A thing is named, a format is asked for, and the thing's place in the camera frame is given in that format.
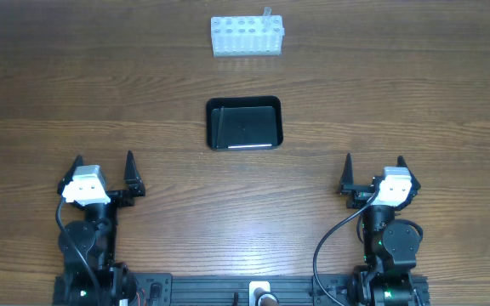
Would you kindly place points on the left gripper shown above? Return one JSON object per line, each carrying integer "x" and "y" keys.
{"x": 121, "y": 199}

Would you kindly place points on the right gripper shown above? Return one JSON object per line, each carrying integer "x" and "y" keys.
{"x": 362, "y": 195}

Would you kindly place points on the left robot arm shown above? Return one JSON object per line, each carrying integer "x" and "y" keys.
{"x": 100, "y": 238}

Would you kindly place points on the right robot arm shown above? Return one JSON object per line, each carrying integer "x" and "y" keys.
{"x": 400, "y": 244}

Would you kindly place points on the black tray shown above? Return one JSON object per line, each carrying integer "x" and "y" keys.
{"x": 249, "y": 123}

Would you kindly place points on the white test tube rack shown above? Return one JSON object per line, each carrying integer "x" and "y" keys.
{"x": 247, "y": 42}

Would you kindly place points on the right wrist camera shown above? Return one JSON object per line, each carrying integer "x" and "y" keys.
{"x": 391, "y": 187}

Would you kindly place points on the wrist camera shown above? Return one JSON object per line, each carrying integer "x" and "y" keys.
{"x": 85, "y": 187}
{"x": 391, "y": 187}

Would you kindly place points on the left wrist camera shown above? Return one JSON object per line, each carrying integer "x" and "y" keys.
{"x": 85, "y": 187}

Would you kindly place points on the mounting rail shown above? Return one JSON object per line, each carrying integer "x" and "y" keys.
{"x": 211, "y": 291}

